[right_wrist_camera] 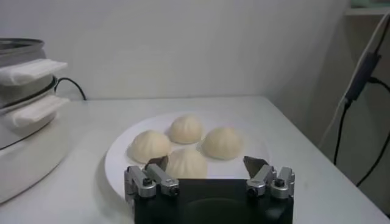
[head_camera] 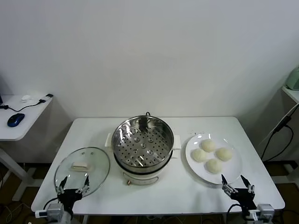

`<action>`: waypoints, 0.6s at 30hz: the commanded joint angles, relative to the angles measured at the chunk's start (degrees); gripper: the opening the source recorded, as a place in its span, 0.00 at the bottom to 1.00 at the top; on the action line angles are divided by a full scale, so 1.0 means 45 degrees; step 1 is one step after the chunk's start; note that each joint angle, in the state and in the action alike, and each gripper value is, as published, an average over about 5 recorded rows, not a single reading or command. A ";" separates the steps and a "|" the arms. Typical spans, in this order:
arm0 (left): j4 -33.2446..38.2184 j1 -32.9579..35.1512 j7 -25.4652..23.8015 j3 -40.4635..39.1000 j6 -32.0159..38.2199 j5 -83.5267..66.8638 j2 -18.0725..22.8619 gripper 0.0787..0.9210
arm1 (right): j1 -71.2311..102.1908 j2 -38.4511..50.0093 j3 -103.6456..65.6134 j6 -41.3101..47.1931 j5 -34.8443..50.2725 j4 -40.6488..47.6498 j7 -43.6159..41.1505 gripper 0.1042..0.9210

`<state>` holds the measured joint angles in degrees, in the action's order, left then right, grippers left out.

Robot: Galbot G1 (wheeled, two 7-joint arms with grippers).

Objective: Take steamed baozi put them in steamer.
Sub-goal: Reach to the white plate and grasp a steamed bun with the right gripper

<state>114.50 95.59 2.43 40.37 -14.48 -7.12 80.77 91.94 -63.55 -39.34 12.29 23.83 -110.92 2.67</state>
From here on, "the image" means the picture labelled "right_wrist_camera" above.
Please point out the white round plate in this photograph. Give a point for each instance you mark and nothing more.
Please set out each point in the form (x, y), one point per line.
(122, 164)

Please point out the white steamed baozi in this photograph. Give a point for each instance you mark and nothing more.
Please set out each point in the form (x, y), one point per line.
(186, 129)
(223, 143)
(150, 146)
(186, 167)

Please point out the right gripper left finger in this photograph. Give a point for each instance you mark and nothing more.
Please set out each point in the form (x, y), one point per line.
(166, 184)

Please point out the white electric cooker pot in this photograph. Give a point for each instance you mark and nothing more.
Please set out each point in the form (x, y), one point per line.
(24, 146)

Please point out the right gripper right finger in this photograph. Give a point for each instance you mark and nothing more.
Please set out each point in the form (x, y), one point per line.
(262, 179)

